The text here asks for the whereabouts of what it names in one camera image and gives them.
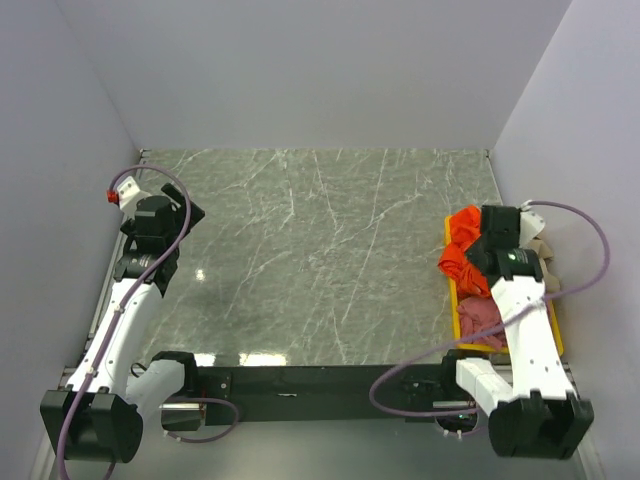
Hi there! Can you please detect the yellow plastic bin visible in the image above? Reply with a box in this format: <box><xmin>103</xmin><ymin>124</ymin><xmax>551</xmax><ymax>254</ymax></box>
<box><xmin>444</xmin><ymin>214</ymin><xmax>565</xmax><ymax>357</ymax></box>

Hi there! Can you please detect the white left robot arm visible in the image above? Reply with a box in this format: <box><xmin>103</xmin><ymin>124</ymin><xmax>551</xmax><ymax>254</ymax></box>
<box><xmin>40</xmin><ymin>177</ymin><xmax>205</xmax><ymax>463</ymax></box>

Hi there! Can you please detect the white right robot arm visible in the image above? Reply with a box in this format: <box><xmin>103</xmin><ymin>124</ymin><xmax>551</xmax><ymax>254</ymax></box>
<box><xmin>438</xmin><ymin>205</ymin><xmax>594</xmax><ymax>460</ymax></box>

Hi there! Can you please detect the beige t shirt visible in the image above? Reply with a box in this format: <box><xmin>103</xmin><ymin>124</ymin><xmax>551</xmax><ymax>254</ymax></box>
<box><xmin>527</xmin><ymin>238</ymin><xmax>561</xmax><ymax>294</ymax></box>

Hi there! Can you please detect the orange t shirt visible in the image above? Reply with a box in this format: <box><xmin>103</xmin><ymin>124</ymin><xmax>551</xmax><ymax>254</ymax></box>
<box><xmin>438</xmin><ymin>205</ymin><xmax>491</xmax><ymax>299</ymax></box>

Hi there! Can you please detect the pink t shirt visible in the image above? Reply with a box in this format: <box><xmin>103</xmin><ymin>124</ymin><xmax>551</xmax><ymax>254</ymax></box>
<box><xmin>457</xmin><ymin>297</ymin><xmax>507</xmax><ymax>350</ymax></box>

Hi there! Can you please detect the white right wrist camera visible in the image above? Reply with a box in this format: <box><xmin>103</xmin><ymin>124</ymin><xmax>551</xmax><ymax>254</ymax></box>
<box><xmin>519</xmin><ymin>200</ymin><xmax>546</xmax><ymax>248</ymax></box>

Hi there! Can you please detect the black base crossbar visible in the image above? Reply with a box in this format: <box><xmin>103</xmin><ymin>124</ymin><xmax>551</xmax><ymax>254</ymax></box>
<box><xmin>161</xmin><ymin>357</ymin><xmax>481</xmax><ymax>433</ymax></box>

